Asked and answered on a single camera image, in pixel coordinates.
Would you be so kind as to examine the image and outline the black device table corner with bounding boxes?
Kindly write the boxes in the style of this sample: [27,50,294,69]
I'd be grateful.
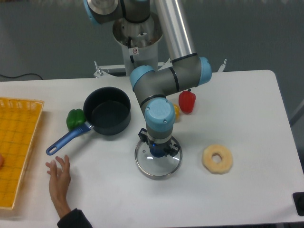
[293,192,304,216]

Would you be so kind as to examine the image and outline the person's bare hand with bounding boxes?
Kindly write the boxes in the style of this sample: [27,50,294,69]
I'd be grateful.
[46,155,71,214]

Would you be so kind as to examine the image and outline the toy pineapple ring slice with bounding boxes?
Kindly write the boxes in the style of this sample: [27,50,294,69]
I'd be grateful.
[201,144,233,174]

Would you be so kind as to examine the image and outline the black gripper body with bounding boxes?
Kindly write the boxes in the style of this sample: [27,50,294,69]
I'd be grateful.
[147,137,171,152]

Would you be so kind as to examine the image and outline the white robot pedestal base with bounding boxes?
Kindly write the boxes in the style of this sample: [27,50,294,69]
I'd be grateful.
[88,1,212,84]

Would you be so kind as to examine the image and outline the dark sleeved forearm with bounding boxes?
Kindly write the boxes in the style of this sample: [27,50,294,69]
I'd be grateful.
[55,203,93,228]

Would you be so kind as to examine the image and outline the green toy bell pepper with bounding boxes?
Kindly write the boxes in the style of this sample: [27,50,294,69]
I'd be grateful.
[66,109,86,131]

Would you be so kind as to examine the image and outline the black cable on floor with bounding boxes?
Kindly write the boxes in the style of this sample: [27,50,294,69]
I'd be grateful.
[0,73,44,80]

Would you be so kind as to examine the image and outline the dark saucepan blue handle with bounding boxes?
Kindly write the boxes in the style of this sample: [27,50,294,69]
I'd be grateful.
[46,87,131,156]

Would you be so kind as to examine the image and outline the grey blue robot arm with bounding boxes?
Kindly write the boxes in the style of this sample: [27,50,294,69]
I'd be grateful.
[84,0,212,157]

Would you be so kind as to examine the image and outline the glass lid blue knob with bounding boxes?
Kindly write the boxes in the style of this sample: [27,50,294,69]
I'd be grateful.
[134,141,182,180]

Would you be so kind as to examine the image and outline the yellow plastic basket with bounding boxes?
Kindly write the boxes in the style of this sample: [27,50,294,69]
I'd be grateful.
[0,97,44,210]

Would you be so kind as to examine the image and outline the red toy bell pepper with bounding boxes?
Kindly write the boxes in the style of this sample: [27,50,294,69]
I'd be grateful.
[179,89,196,114]

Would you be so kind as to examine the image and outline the yellow toy bell pepper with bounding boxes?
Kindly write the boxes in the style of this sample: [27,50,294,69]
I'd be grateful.
[173,104,180,122]

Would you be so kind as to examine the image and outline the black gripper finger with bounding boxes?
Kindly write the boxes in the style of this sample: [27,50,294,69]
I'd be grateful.
[163,143,180,157]
[138,128,149,145]

